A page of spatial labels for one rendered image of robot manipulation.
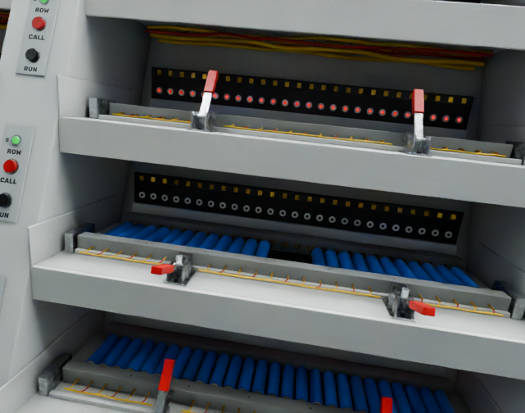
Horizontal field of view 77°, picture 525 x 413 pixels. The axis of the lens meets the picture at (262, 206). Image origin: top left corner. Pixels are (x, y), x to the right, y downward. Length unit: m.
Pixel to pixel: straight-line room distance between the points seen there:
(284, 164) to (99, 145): 0.24
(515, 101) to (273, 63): 0.39
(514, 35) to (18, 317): 0.68
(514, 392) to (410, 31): 0.46
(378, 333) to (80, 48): 0.52
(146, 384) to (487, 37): 0.61
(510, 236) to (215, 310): 0.41
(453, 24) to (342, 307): 0.36
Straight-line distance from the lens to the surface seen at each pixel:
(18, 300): 0.51
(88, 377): 0.56
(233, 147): 0.41
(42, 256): 0.51
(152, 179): 0.60
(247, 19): 0.48
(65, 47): 0.54
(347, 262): 0.49
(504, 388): 0.58
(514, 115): 0.61
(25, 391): 0.57
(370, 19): 0.48
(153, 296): 0.43
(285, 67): 0.66
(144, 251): 0.47
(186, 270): 0.42
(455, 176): 0.44
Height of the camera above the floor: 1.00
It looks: 4 degrees up
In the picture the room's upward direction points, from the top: 8 degrees clockwise
